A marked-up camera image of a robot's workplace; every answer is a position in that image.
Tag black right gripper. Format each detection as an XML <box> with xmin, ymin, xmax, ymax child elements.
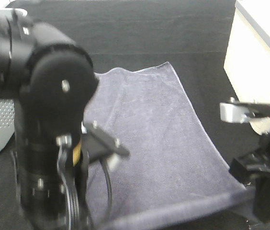
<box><xmin>228</xmin><ymin>105</ymin><xmax>270</xmax><ymax>223</ymax></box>

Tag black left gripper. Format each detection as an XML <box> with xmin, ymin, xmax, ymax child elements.
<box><xmin>74</xmin><ymin>150</ymin><xmax>95</xmax><ymax>230</ymax></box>

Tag grey towel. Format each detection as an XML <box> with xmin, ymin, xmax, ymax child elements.
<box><xmin>84</xmin><ymin>62</ymin><xmax>255</xmax><ymax>230</ymax></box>

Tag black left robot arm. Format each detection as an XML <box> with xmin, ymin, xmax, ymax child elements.
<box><xmin>0</xmin><ymin>11</ymin><xmax>99</xmax><ymax>230</ymax></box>

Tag cream storage box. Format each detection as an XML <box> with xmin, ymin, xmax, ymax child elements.
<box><xmin>223</xmin><ymin>9</ymin><xmax>270</xmax><ymax>135</ymax></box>

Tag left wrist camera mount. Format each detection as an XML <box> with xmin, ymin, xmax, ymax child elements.
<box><xmin>81</xmin><ymin>121</ymin><xmax>130</xmax><ymax>172</ymax></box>

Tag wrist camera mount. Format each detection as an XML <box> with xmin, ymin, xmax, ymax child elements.
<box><xmin>81</xmin><ymin>121</ymin><xmax>130</xmax><ymax>172</ymax></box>
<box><xmin>219</xmin><ymin>98</ymin><xmax>270</xmax><ymax>124</ymax></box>

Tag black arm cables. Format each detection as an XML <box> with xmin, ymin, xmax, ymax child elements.
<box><xmin>57</xmin><ymin>143</ymin><xmax>113</xmax><ymax>230</ymax></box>

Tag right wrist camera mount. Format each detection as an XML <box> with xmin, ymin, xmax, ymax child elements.
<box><xmin>219</xmin><ymin>98</ymin><xmax>270</xmax><ymax>124</ymax></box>

